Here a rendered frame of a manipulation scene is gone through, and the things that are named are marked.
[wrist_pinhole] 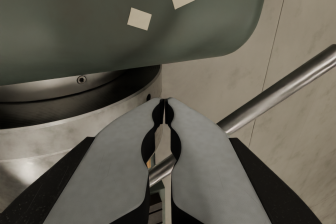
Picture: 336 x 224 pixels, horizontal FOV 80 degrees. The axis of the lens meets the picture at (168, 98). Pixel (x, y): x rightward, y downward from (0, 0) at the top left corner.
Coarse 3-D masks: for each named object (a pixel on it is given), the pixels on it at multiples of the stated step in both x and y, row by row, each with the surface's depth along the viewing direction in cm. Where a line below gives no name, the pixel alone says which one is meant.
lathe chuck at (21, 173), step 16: (160, 96) 31; (160, 128) 33; (0, 160) 19; (16, 160) 19; (32, 160) 19; (48, 160) 20; (0, 176) 20; (16, 176) 20; (32, 176) 20; (0, 192) 21; (16, 192) 21; (0, 208) 23
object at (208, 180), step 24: (168, 120) 11; (192, 120) 10; (192, 144) 8; (216, 144) 8; (192, 168) 7; (216, 168) 7; (240, 168) 7; (192, 192) 6; (216, 192) 6; (240, 192) 6; (192, 216) 6; (216, 216) 6; (240, 216) 6; (264, 216) 6
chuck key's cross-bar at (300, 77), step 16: (304, 64) 13; (320, 64) 12; (288, 80) 13; (304, 80) 12; (256, 96) 14; (272, 96) 13; (288, 96) 13; (240, 112) 14; (256, 112) 13; (224, 128) 14; (176, 160) 15; (160, 176) 15
